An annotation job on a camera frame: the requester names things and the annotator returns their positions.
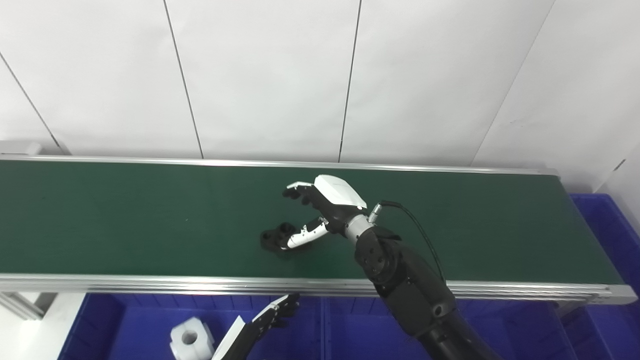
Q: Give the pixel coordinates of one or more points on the blue plastic bin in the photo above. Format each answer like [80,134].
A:
[520,335]
[140,330]
[612,240]

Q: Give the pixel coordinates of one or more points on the green conveyor belt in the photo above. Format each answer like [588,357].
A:
[200,285]
[150,220]

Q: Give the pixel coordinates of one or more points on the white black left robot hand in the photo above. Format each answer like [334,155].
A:
[237,337]

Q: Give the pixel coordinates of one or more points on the white cross-shaped plastic part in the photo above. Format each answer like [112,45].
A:
[190,342]

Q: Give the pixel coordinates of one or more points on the black flanged plastic part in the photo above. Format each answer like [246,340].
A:
[274,237]

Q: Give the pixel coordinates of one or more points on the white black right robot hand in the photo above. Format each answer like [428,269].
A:
[337,197]

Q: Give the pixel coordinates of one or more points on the aluminium profile conveyor leg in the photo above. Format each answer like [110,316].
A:
[20,305]

